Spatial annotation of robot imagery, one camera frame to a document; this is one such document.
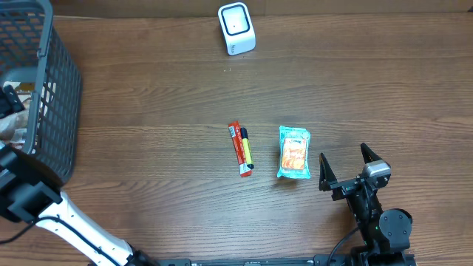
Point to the yellow highlighter marker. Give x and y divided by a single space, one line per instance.
247 148

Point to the white barcode scanner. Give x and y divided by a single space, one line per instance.
237 28

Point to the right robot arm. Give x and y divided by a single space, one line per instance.
380 236

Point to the red snack stick packet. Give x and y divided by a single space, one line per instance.
234 129

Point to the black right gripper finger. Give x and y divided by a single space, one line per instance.
327 177
368 154

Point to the brown snack pouch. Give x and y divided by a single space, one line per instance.
14 127

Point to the grey plastic mesh basket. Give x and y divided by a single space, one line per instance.
32 52

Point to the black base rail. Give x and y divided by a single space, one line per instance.
251 262

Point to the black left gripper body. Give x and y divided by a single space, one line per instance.
9 103

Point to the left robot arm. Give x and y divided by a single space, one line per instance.
34 194

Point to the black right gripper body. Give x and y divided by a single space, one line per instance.
344 188

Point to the teal tissue pack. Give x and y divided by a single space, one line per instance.
293 160

